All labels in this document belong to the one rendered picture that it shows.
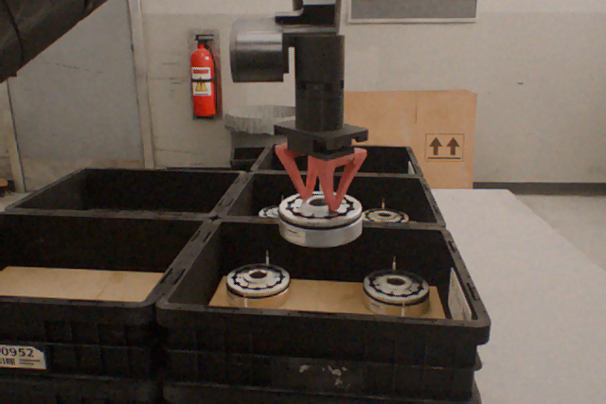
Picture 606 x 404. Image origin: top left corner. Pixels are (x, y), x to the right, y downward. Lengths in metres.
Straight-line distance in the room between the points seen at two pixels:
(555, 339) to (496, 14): 3.12
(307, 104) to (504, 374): 0.59
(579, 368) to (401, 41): 3.06
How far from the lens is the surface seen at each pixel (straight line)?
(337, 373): 0.67
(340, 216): 0.61
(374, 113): 3.69
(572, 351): 1.08
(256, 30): 0.60
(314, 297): 0.86
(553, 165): 4.32
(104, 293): 0.93
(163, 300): 0.67
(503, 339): 1.06
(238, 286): 0.83
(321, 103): 0.57
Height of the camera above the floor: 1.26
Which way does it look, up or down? 17 degrees down
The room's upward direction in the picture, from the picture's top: straight up
